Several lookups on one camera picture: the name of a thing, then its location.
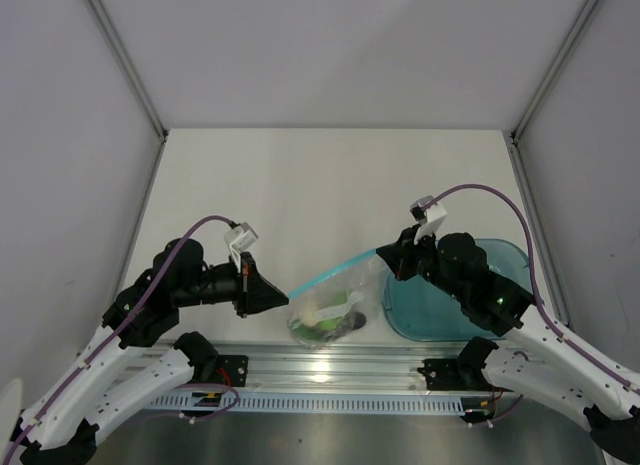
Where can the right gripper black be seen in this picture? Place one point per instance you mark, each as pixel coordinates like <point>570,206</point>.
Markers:
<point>399,254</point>

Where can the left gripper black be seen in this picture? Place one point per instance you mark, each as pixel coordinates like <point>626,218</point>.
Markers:
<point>254,291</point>

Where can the clear zip top bag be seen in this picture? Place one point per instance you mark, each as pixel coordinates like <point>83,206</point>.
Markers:
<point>362,277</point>

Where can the green cucumber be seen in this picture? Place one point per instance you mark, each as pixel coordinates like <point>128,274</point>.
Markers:
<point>334,310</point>

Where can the white egg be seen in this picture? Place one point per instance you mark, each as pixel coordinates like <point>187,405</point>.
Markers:
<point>310,315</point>

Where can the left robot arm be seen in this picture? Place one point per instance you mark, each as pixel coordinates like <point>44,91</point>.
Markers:
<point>86,405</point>

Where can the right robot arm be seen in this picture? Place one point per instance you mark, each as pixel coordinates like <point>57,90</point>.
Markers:
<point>556,367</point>

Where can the teal plastic tray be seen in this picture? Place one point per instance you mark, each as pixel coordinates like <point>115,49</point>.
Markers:
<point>419,312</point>

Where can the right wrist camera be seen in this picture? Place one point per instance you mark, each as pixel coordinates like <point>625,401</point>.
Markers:
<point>429,215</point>

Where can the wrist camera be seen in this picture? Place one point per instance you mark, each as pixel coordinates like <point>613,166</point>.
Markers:
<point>429,215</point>
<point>239,239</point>

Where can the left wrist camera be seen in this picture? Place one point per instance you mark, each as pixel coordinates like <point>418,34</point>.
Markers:
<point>239,239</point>

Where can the aluminium rail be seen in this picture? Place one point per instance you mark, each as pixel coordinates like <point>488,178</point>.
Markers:
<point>389,369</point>

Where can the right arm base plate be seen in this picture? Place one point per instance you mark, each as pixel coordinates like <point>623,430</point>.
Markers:
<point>444,374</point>

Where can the white slotted cable duct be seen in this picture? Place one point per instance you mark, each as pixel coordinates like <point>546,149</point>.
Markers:
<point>311,403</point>

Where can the right frame post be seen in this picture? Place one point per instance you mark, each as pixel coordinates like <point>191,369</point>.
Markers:
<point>578,29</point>

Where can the frame post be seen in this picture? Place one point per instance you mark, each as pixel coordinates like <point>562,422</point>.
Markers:
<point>578,29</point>
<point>123,60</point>

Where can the left frame post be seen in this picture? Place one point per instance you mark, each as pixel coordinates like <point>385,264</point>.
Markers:
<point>123,60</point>

